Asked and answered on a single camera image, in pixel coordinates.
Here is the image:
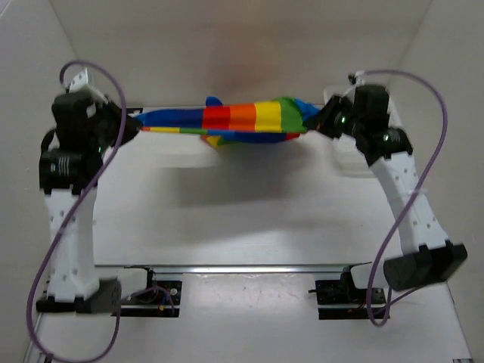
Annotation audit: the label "blue label sticker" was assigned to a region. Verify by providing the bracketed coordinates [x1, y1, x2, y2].
[126, 107, 144, 114]

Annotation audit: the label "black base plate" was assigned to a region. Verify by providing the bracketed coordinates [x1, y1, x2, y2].
[308, 272, 369, 321]
[120, 271, 183, 318]

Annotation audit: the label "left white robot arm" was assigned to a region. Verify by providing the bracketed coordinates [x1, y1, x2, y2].
[36, 90, 141, 314]

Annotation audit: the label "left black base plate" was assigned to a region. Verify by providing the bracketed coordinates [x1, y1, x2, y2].
[120, 271, 183, 318]

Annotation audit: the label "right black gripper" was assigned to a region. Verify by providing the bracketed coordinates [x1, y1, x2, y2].
[303, 95, 364, 141]

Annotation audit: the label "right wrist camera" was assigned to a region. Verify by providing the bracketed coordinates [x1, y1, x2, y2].
[347, 70, 368, 89]

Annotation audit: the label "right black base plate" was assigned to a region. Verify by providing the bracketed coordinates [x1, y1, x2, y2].
[308, 272, 369, 321]

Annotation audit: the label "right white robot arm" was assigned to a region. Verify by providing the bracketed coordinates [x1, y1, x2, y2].
[304, 84, 467, 303]

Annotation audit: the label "white plastic basket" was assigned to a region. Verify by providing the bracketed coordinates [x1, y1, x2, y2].
[323, 85, 402, 178]

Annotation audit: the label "silver aluminium rail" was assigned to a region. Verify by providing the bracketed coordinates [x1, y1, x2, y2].
[96, 264, 349, 275]

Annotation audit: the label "rainbow striped shorts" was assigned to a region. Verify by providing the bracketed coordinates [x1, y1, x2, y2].
[132, 96, 321, 147]

